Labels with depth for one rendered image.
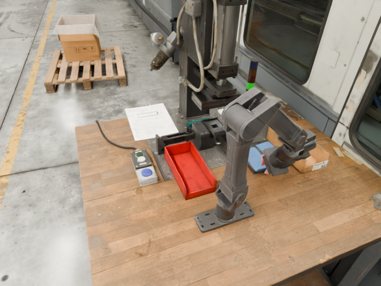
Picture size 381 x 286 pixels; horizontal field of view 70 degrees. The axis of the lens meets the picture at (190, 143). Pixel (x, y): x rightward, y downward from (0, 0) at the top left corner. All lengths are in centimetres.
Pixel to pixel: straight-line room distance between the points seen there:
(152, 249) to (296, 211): 50
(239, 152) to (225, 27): 47
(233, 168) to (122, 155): 57
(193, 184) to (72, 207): 140
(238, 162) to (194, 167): 38
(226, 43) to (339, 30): 65
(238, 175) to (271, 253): 27
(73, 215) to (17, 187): 60
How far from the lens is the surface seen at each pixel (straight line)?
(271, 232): 97
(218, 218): 94
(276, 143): 127
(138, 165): 110
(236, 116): 69
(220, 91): 107
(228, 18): 101
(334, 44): 154
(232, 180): 81
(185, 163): 113
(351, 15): 148
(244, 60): 221
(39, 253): 214
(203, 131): 117
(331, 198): 115
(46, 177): 261
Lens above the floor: 166
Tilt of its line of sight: 38 degrees down
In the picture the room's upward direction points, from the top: 2 degrees clockwise
